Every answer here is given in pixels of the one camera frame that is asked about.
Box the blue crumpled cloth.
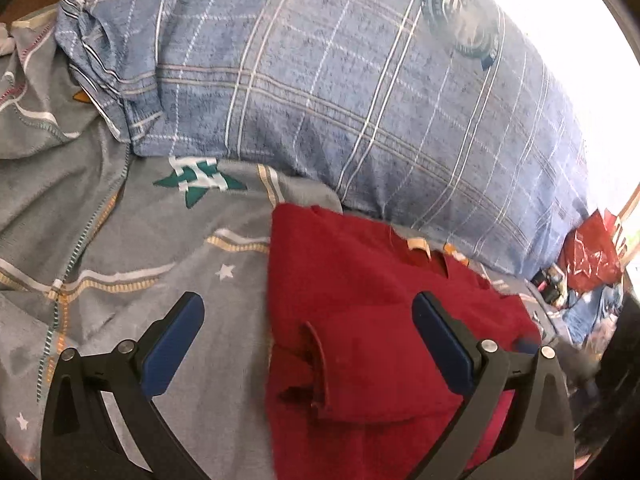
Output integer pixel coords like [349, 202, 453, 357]
[561, 284, 624, 347]

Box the blue plaid pillow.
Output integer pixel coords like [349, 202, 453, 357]
[55, 0, 597, 281]

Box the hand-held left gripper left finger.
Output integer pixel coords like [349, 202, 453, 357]
[41, 291, 211, 480]

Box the red small garment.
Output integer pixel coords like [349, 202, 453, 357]
[264, 202, 543, 480]

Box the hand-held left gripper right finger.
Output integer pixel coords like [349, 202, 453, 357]
[406, 290, 576, 480]

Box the red plastic bag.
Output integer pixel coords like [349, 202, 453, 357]
[559, 210, 625, 294]

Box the small black container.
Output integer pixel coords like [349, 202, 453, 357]
[530, 267, 567, 306]

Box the grey printed bed sheet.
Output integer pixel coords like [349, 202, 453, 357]
[0, 5, 568, 480]

